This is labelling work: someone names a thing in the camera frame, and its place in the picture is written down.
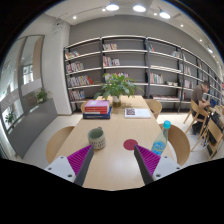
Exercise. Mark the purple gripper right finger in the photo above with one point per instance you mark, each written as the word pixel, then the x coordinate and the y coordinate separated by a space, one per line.
pixel 152 166

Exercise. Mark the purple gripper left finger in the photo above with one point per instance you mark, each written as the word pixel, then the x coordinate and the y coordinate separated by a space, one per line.
pixel 74 167

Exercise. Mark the clear plastic water bottle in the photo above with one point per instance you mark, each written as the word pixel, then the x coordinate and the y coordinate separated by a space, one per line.
pixel 161 140

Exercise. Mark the wooden chair near left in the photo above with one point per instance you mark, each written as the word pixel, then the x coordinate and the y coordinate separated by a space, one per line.
pixel 56 142

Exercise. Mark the dark red round coaster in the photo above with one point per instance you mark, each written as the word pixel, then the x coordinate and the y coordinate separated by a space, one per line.
pixel 129 144

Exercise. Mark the wooden chair near right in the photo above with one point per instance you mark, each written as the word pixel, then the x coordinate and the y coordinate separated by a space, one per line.
pixel 180 143

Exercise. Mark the long wooden table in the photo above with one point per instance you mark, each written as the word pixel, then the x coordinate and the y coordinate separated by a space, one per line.
pixel 114 167

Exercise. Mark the green patterned ceramic mug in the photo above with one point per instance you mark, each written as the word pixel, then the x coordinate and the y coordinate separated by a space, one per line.
pixel 96 138

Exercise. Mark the dark blue bottom book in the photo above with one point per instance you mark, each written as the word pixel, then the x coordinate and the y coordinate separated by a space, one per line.
pixel 98 116

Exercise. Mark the white open magazine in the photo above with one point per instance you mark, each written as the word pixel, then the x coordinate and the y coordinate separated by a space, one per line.
pixel 137 113

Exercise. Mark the wooden chair far right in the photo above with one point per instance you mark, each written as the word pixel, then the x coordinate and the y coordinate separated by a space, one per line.
pixel 155 106

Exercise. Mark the wooden chair far left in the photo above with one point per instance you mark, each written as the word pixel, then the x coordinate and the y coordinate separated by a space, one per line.
pixel 83 107

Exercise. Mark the red middle book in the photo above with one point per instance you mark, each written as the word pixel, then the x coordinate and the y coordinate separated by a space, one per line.
pixel 96 110

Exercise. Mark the pink top book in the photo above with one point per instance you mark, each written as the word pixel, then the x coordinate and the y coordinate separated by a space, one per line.
pixel 98 104

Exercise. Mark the wooden folding chair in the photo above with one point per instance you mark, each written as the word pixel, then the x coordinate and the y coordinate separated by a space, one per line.
pixel 212 136
pixel 198 114

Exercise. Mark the small plant on ledge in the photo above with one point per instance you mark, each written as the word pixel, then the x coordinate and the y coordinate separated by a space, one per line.
pixel 42 96

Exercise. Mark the seated person in brown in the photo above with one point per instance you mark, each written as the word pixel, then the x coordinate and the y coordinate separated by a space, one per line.
pixel 197 97

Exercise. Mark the green potted plant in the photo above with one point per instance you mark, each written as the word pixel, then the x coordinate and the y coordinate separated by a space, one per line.
pixel 116 86

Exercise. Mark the grey wall bookshelf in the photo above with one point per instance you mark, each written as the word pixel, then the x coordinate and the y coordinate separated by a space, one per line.
pixel 162 70

